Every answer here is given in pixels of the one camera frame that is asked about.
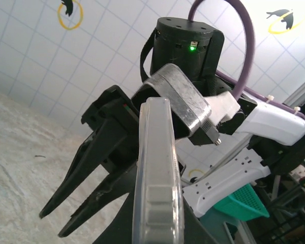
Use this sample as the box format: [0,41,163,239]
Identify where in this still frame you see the spiny fish ring sticker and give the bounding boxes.
[56,0,84,31]

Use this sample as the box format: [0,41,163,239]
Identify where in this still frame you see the dolphin yellow ring sticker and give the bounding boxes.
[265,8,305,36]

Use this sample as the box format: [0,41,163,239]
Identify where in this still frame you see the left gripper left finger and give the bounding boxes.
[93,189,137,244]

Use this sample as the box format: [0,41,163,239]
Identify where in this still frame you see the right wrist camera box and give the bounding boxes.
[131,63,212,140]

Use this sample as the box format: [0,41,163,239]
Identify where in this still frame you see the small yellow ring sticker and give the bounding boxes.
[188,168,207,184]

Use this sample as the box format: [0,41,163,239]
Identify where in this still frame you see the aluminium frame upright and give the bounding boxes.
[282,74,305,110]

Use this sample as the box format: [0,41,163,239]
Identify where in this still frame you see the teal mesh basket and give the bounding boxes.
[212,183,270,222]

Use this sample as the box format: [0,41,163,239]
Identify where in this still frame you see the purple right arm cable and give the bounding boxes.
[187,0,305,121]

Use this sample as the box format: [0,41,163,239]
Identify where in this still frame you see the black phone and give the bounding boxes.
[131,96,187,244]

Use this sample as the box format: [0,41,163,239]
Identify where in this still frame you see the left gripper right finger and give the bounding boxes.
[179,198,219,244]

